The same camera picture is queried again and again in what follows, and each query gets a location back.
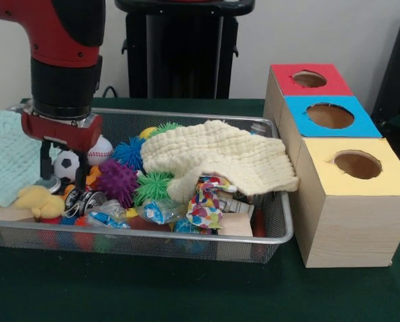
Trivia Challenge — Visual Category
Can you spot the green spiky ball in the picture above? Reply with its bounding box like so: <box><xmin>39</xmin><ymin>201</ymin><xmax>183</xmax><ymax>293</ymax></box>
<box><xmin>134</xmin><ymin>172</ymin><xmax>174</xmax><ymax>206</ymax></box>

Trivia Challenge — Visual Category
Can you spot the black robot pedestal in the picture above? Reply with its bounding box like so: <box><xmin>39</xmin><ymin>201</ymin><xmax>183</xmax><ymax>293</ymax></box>
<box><xmin>104</xmin><ymin>0</ymin><xmax>256</xmax><ymax>99</ymax></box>

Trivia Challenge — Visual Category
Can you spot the cream waffle cloth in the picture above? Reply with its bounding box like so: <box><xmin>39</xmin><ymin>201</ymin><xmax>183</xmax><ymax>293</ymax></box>
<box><xmin>139</xmin><ymin>119</ymin><xmax>301</xmax><ymax>205</ymax></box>

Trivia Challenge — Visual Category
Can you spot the purple spiky ball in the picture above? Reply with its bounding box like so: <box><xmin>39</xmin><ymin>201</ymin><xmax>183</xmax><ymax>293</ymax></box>
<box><xmin>95</xmin><ymin>159</ymin><xmax>140</xmax><ymax>209</ymax></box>

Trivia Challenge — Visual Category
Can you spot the black drink can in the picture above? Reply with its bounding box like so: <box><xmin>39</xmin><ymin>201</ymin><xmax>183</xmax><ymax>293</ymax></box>
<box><xmin>64</xmin><ymin>187</ymin><xmax>107</xmax><ymax>215</ymax></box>

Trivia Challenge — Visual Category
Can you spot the black and white soccer ball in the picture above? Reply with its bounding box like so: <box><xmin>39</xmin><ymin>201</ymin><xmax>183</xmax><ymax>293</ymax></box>
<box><xmin>53</xmin><ymin>150</ymin><xmax>81</xmax><ymax>184</ymax></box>

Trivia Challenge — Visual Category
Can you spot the yellow plush toy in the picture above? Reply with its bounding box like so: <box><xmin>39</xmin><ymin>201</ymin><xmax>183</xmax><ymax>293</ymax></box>
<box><xmin>13</xmin><ymin>185</ymin><xmax>66</xmax><ymax>219</ymax></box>

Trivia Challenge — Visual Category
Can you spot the colourful polka dot paper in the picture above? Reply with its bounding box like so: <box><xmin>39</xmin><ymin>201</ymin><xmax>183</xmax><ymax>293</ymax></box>
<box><xmin>186</xmin><ymin>176</ymin><xmax>238</xmax><ymax>231</ymax></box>

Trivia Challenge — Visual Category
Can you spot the clear packet with blue print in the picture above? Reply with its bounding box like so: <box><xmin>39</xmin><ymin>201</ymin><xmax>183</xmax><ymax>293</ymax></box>
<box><xmin>136</xmin><ymin>199</ymin><xmax>185</xmax><ymax>225</ymax></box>

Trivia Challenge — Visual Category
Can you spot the white baseball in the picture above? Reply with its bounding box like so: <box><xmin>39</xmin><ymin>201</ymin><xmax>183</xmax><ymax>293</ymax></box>
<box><xmin>87</xmin><ymin>135</ymin><xmax>114</xmax><ymax>167</ymax></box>

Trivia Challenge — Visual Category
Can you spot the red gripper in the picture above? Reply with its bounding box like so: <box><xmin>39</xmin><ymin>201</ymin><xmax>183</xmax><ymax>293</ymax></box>
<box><xmin>21</xmin><ymin>110</ymin><xmax>103</xmax><ymax>192</ymax></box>

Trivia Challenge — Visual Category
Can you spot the wooden box with three holes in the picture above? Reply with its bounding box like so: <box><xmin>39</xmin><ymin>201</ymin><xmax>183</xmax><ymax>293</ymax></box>
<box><xmin>263</xmin><ymin>63</ymin><xmax>400</xmax><ymax>268</ymax></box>

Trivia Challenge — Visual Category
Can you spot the blue spiky ball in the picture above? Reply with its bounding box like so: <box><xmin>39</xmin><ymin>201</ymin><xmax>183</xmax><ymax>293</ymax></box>
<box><xmin>111</xmin><ymin>136</ymin><xmax>146</xmax><ymax>168</ymax></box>

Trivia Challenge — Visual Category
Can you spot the mint waffle cloth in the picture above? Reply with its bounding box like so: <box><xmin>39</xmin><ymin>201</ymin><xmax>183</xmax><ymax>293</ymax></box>
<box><xmin>0</xmin><ymin>109</ymin><xmax>59</xmax><ymax>208</ymax></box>

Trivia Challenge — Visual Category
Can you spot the shallow mesh bin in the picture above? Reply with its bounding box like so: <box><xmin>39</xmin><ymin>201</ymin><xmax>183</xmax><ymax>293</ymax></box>
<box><xmin>0</xmin><ymin>103</ymin><xmax>295</xmax><ymax>265</ymax></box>

